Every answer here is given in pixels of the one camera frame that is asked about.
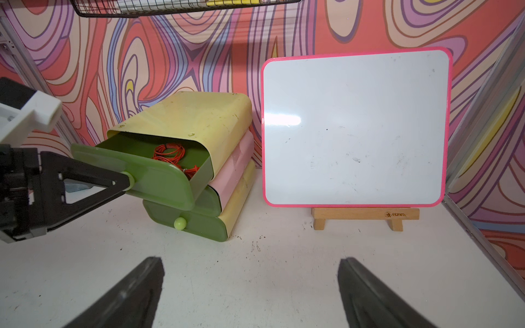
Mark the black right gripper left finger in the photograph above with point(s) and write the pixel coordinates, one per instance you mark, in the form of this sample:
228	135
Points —
132	302

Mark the wooden whiteboard easel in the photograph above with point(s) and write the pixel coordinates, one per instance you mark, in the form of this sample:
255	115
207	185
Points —
394	217

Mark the red earphones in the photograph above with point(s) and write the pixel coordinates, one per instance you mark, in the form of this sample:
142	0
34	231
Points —
190	172
171	153

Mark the yellow pink drawer cabinet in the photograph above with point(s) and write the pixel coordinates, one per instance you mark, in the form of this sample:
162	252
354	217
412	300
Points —
221	123

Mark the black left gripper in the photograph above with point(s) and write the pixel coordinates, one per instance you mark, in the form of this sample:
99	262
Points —
21	172

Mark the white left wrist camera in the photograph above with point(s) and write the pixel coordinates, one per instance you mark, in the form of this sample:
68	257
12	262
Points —
24	110

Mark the grey felt eraser block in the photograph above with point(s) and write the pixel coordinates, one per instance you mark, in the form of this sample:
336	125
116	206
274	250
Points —
72	186

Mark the green middle drawer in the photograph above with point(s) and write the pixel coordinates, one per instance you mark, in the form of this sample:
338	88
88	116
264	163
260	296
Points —
208	203

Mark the pink framed whiteboard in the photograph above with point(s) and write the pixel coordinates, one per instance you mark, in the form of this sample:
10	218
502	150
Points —
356	130

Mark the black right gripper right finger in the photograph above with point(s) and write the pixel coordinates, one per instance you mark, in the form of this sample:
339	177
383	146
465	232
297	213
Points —
368	302

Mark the black wire basket back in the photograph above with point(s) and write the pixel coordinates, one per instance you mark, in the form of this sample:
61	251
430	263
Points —
138	8

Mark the green top drawer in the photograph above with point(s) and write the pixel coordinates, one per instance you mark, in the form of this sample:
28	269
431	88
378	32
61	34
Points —
155	181

